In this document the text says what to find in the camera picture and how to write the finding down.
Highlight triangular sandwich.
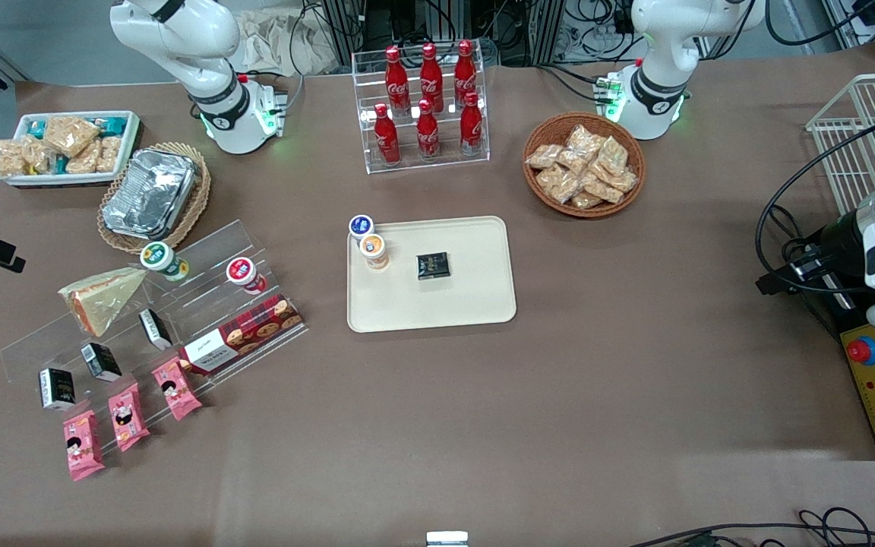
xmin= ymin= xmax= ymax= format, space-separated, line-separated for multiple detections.
xmin=58 ymin=266 xmax=149 ymax=338

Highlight white rectangular snack tray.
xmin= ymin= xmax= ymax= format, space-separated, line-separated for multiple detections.
xmin=3 ymin=110 xmax=142 ymax=188

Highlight beige plastic tray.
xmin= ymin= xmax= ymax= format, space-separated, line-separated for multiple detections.
xmin=346 ymin=216 xmax=518 ymax=334

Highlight rice cracker bag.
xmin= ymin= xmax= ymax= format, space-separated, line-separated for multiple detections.
xmin=96 ymin=136 xmax=124 ymax=175
xmin=42 ymin=115 xmax=101 ymax=158
xmin=23 ymin=137 xmax=56 ymax=175
xmin=65 ymin=144 xmax=102 ymax=175
xmin=0 ymin=138 xmax=29 ymax=180

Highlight red emergency stop button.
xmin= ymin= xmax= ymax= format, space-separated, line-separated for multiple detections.
xmin=845 ymin=336 xmax=875 ymax=368

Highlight small black box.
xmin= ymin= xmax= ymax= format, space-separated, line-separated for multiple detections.
xmin=38 ymin=367 xmax=77 ymax=412
xmin=80 ymin=341 xmax=124 ymax=383
xmin=137 ymin=307 xmax=173 ymax=351

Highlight green lid cup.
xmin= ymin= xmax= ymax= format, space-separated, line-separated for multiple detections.
xmin=139 ymin=241 xmax=191 ymax=283

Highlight silver foil container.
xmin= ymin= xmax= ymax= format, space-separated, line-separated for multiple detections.
xmin=101 ymin=149 xmax=200 ymax=241

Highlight clear acrylic stepped stand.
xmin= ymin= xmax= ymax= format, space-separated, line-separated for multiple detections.
xmin=0 ymin=220 xmax=310 ymax=458

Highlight pink snack pack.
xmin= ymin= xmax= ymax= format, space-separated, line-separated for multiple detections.
xmin=62 ymin=409 xmax=106 ymax=482
xmin=150 ymin=356 xmax=204 ymax=422
xmin=107 ymin=381 xmax=152 ymax=454

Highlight oval tan wicker basket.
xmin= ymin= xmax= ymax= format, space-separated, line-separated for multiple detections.
xmin=96 ymin=141 xmax=213 ymax=256

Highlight red lid cup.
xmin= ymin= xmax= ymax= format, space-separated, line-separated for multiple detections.
xmin=226 ymin=256 xmax=268 ymax=296

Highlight red tartan cookie box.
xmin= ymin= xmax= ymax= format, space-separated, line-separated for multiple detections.
xmin=178 ymin=294 xmax=306 ymax=375

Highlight round brown wicker basket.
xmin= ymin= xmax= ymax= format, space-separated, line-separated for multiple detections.
xmin=522 ymin=112 xmax=648 ymax=220

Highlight red cola bottle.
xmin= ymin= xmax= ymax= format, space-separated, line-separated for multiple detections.
xmin=384 ymin=46 xmax=411 ymax=117
xmin=373 ymin=103 xmax=402 ymax=166
xmin=415 ymin=99 xmax=441 ymax=161
xmin=419 ymin=43 xmax=445 ymax=114
xmin=459 ymin=91 xmax=485 ymax=157
xmin=453 ymin=40 xmax=479 ymax=107

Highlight black square packet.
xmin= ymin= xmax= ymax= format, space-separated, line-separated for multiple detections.
xmin=415 ymin=251 xmax=452 ymax=281

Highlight crumpled beige cloth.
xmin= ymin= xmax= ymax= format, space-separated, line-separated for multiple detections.
xmin=231 ymin=6 xmax=341 ymax=77

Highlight orange lid cup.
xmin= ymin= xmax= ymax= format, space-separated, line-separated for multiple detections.
xmin=359 ymin=233 xmax=391 ymax=272

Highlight clear acrylic bottle rack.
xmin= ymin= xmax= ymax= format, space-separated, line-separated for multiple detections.
xmin=351 ymin=41 xmax=492 ymax=176

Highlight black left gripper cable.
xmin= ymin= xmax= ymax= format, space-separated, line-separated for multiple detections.
xmin=754 ymin=122 xmax=875 ymax=299

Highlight white wire basket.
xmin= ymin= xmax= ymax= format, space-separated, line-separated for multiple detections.
xmin=805 ymin=73 xmax=875 ymax=218

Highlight black floor cables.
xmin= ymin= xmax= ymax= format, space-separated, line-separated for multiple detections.
xmin=626 ymin=507 xmax=875 ymax=547

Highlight aluminium frame profiles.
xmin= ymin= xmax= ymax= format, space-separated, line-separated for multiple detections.
xmin=322 ymin=0 xmax=564 ymax=68

